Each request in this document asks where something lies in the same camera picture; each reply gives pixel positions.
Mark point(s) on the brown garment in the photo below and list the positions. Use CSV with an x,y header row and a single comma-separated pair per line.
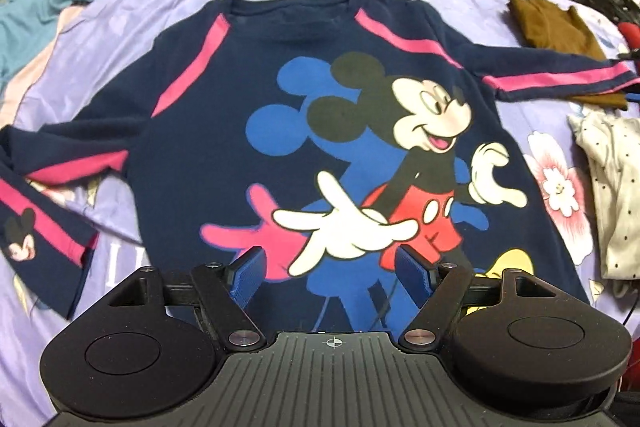
x,y
545,22

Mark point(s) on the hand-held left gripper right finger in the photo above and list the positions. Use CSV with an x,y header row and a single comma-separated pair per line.
x,y
414,279

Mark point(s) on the teal duvet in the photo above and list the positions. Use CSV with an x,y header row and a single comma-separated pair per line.
x,y
35,27

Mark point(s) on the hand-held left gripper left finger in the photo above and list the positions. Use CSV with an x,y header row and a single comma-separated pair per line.
x,y
246,279

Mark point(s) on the purple floral bedsheet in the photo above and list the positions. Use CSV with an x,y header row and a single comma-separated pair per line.
x,y
60,357

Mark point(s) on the white dotted garment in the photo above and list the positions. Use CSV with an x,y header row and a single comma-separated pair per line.
x,y
615,187

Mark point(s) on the navy cartoon print shirt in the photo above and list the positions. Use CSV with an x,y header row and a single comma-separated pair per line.
x,y
225,82

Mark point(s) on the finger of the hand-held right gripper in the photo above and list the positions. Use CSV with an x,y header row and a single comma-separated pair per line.
x,y
634,97

